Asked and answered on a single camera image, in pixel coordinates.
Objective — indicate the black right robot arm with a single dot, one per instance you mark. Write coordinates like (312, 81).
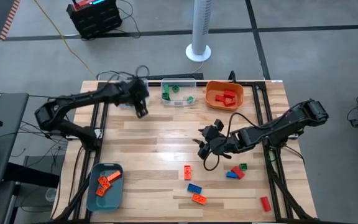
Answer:
(275, 130)

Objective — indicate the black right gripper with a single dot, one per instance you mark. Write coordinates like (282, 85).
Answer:
(217, 144)

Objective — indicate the square green toy block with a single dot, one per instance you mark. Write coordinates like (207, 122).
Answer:
(166, 96)

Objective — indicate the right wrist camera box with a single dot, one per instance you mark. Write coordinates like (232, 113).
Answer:
(218, 125)

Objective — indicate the white tower fan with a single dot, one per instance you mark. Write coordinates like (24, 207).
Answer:
(199, 31)

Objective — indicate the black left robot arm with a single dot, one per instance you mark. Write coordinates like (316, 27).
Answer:
(73, 102)

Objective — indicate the clear plastic bin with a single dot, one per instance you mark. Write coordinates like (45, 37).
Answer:
(125, 107)
(182, 93)

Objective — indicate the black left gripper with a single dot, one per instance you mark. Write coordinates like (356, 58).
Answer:
(129, 96)

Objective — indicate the long green toy block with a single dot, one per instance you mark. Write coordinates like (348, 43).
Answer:
(166, 88)

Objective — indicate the black aluminium table frame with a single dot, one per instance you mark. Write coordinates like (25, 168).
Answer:
(201, 83)

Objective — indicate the blue toy block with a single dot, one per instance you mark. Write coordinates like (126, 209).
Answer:
(194, 188)
(230, 175)

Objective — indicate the small orange toy block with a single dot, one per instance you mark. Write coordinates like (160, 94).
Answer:
(100, 191)

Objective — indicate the red toy block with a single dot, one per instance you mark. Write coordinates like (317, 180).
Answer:
(219, 98)
(238, 172)
(266, 204)
(230, 102)
(229, 93)

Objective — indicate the clear plastic cup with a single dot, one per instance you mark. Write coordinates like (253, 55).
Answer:
(51, 195)

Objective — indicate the teal plastic bin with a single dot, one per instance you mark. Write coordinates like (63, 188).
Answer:
(110, 202)

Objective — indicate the orange plastic bin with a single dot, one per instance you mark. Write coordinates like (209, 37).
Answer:
(211, 93)

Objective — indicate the black power strip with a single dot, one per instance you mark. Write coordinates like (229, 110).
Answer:
(172, 76)

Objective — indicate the black clamp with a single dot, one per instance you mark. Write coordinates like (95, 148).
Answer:
(232, 76)

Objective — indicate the black crate with red device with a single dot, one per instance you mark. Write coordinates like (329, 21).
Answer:
(95, 21)

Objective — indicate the black side desk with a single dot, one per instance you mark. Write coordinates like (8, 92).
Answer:
(14, 102)

